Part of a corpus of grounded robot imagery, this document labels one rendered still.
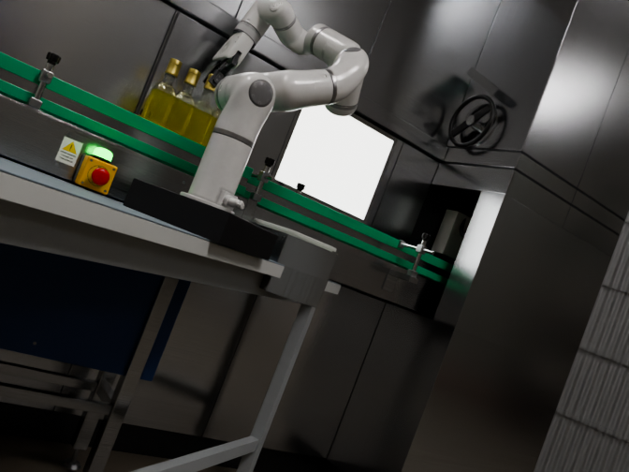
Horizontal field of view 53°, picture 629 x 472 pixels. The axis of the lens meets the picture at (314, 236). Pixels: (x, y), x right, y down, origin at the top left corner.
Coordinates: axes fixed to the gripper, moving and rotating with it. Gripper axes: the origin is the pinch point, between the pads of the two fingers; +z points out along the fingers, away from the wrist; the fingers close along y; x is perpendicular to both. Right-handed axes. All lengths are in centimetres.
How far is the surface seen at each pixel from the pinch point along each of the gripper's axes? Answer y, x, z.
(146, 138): 13.5, -8.4, 27.3
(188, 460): 29, 45, 88
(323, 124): -12.4, 42.2, -18.5
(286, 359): 4, 71, 53
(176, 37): -11.8, -12.7, -5.3
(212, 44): -11.8, -3.5, -11.4
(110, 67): -14.7, -21.1, 13.4
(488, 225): 20, 100, -22
